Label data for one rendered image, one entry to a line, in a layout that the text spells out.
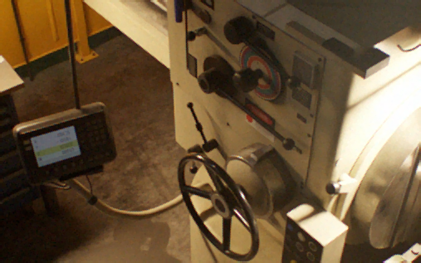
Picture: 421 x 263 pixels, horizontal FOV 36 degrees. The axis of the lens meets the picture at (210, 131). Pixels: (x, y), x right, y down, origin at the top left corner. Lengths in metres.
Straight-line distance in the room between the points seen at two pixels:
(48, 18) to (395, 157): 3.08
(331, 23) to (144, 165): 2.43
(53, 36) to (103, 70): 0.41
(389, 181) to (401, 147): 0.10
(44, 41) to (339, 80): 3.20
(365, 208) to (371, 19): 0.59
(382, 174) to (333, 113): 0.31
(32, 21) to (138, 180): 1.34
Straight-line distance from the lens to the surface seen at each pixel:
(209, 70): 2.02
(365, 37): 1.67
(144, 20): 2.96
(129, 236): 3.61
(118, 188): 3.84
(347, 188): 1.90
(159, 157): 3.99
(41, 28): 4.55
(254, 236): 1.87
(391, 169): 1.94
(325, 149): 1.83
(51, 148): 2.38
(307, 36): 1.68
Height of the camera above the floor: 2.84
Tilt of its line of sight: 43 degrees down
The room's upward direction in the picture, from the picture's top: straight up
